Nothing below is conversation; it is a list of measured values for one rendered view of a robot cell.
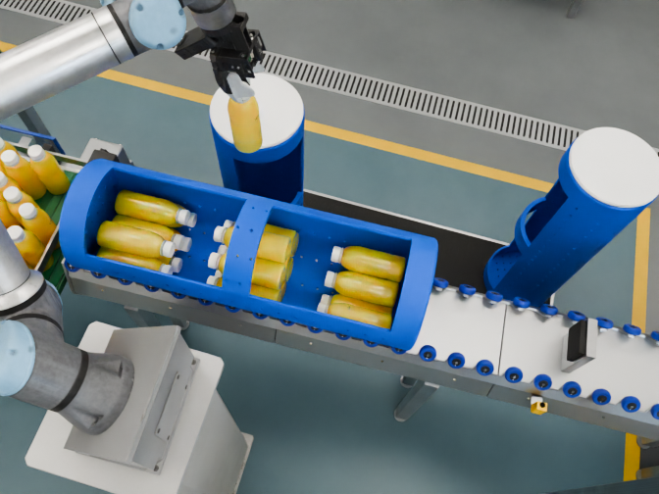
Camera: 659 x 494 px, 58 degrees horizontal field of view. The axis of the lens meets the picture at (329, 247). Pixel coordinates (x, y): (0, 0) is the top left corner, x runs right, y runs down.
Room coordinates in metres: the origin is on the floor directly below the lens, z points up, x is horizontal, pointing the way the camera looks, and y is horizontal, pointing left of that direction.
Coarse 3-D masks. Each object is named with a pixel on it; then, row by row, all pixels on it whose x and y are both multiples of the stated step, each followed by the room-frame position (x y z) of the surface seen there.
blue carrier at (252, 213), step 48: (96, 192) 0.72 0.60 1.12; (144, 192) 0.78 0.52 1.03; (192, 192) 0.78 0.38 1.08; (240, 192) 0.73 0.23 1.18; (96, 240) 0.63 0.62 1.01; (192, 240) 0.69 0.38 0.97; (240, 240) 0.58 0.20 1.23; (336, 240) 0.71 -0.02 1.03; (384, 240) 0.70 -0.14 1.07; (432, 240) 0.65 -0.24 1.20; (192, 288) 0.49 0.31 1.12; (240, 288) 0.49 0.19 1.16; (288, 288) 0.58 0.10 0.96; (384, 336) 0.42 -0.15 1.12
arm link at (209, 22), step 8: (232, 0) 0.80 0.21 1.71; (224, 8) 0.77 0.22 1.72; (232, 8) 0.79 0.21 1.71; (192, 16) 0.76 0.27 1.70; (200, 16) 0.75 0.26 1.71; (208, 16) 0.75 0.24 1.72; (216, 16) 0.76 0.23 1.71; (224, 16) 0.76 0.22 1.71; (232, 16) 0.78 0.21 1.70; (200, 24) 0.76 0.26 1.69; (208, 24) 0.75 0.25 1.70; (216, 24) 0.75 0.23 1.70; (224, 24) 0.76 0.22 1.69
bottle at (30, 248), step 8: (24, 240) 0.59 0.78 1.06; (32, 240) 0.60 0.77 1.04; (24, 248) 0.58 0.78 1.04; (32, 248) 0.59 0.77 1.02; (40, 248) 0.60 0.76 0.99; (24, 256) 0.57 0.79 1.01; (32, 256) 0.58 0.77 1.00; (40, 256) 0.59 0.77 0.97; (32, 264) 0.57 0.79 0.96; (48, 264) 0.59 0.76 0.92
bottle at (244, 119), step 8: (232, 104) 0.78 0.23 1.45; (240, 104) 0.78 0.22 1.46; (248, 104) 0.79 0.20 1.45; (256, 104) 0.80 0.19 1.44; (232, 112) 0.78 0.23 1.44; (240, 112) 0.77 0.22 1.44; (248, 112) 0.78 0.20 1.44; (256, 112) 0.79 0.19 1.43; (232, 120) 0.77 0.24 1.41; (240, 120) 0.77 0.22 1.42; (248, 120) 0.77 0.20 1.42; (256, 120) 0.79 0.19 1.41; (232, 128) 0.78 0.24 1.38; (240, 128) 0.77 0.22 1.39; (248, 128) 0.77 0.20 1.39; (256, 128) 0.78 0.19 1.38; (232, 136) 0.79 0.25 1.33; (240, 136) 0.77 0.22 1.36; (248, 136) 0.77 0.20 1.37; (256, 136) 0.78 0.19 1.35; (240, 144) 0.77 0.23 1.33; (248, 144) 0.77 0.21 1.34; (256, 144) 0.78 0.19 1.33; (248, 152) 0.77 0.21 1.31
